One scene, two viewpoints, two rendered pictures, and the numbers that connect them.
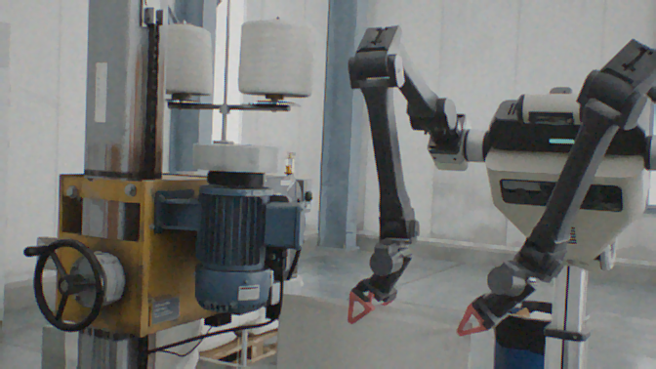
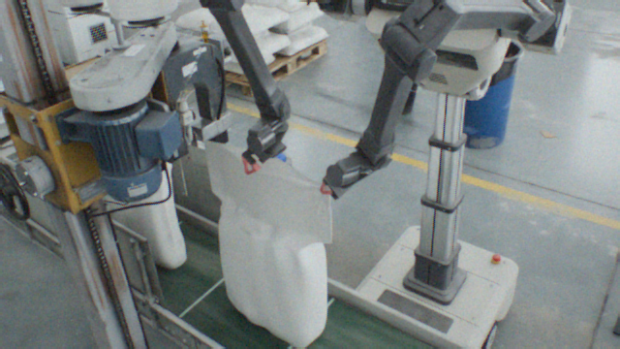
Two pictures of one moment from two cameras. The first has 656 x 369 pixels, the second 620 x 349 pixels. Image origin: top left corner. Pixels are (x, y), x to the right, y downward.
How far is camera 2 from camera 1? 0.82 m
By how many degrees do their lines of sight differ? 27
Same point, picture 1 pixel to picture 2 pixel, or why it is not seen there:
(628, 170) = (480, 42)
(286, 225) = (153, 143)
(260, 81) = (118, 13)
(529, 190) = not seen: hidden behind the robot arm
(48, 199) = not seen: outside the picture
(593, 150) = (394, 92)
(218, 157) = (81, 100)
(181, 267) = not seen: hidden behind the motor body
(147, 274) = (66, 174)
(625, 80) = (415, 38)
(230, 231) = (110, 151)
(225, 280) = (116, 184)
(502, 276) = (335, 174)
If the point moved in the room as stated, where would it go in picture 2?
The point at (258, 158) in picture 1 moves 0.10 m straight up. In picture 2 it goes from (114, 98) to (104, 56)
